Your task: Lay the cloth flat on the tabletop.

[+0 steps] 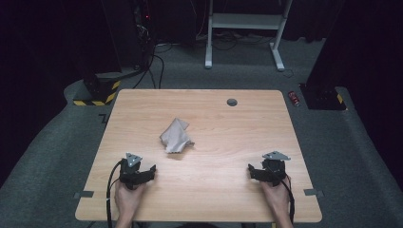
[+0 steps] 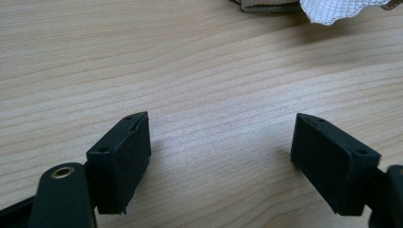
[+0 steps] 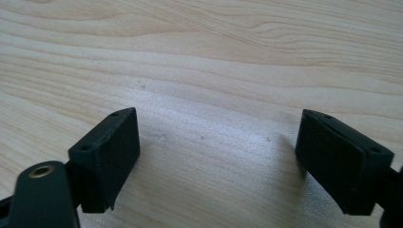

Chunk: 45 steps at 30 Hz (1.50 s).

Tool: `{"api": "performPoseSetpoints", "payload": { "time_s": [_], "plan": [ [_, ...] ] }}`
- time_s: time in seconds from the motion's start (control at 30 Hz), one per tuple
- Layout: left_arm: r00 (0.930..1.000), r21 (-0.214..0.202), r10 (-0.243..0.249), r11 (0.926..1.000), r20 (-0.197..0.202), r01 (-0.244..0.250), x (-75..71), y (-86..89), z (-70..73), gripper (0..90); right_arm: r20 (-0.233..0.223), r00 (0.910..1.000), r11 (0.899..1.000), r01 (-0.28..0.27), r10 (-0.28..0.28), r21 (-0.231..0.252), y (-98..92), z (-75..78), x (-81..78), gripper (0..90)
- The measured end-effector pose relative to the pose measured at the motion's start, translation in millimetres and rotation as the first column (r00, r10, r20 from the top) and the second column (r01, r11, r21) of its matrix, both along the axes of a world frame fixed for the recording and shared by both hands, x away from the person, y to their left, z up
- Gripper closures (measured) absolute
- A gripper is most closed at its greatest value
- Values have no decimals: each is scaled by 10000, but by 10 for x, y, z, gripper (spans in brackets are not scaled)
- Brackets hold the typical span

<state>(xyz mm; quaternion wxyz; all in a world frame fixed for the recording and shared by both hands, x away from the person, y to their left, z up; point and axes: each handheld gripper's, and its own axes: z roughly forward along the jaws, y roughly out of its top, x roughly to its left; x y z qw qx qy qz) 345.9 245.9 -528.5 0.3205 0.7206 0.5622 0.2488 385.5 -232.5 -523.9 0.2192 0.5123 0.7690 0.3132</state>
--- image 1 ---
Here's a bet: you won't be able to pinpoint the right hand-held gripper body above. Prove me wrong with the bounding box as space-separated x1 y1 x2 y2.
261 150 292 187

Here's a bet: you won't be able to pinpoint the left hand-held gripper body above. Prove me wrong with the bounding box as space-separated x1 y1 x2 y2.
118 152 146 191

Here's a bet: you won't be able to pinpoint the grey cloth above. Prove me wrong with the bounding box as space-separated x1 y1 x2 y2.
159 118 196 155

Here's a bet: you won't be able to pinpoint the person's left hand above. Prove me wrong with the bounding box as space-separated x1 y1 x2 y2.
114 182 147 219

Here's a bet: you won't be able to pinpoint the person's right hand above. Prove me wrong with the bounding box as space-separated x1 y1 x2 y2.
259 176 292 217

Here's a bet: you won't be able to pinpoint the grey tape strip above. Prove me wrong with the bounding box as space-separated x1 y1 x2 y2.
303 188 325 198
73 190 95 200

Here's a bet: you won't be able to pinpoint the red can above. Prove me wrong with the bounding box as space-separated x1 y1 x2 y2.
287 90 300 107

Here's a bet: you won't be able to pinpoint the black yellow striped stand base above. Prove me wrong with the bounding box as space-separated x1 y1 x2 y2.
72 71 123 107

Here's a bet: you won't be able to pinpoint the dark equipment rack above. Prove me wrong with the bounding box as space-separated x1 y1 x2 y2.
131 0 157 69

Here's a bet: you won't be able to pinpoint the left hand-held gripper black cable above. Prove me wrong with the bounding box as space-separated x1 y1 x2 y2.
106 160 125 228

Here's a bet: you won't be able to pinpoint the hand-held gripper black cable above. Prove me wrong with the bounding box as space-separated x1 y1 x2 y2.
280 180 296 224
106 160 125 228

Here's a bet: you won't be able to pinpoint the right hand-held gripper black cable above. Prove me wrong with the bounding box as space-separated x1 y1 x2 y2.
280 180 296 224

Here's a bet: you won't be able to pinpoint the black floor cables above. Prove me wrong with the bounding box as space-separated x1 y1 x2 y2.
132 43 174 90

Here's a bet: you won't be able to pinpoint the white metal desk frame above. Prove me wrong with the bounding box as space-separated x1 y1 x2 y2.
204 0 294 72

